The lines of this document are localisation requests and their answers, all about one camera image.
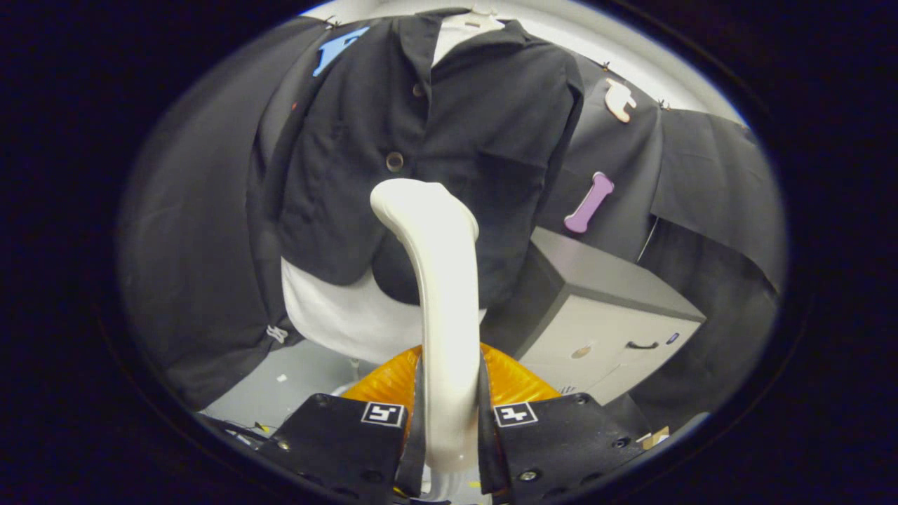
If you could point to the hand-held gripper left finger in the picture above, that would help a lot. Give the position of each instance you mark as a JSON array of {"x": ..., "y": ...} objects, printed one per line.
[{"x": 414, "y": 456}]

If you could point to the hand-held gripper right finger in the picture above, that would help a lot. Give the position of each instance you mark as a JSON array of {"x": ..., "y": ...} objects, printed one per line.
[{"x": 491, "y": 449}]

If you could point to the black blazer jacket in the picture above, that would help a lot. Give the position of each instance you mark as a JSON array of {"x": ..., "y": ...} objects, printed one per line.
[{"x": 477, "y": 140}]

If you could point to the white dress form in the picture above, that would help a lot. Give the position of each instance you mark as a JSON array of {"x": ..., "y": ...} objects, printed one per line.
[{"x": 330, "y": 315}]

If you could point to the grey beige cabinet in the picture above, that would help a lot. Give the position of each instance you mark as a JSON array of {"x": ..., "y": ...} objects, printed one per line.
[{"x": 596, "y": 322}]

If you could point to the small cardboard box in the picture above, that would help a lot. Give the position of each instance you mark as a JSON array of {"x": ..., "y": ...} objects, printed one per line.
[{"x": 658, "y": 438}]

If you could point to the white cloth tie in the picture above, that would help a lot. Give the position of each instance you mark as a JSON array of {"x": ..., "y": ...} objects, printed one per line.
[{"x": 277, "y": 334}]

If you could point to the black backdrop cloth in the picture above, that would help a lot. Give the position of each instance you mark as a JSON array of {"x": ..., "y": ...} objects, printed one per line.
[{"x": 189, "y": 245}]

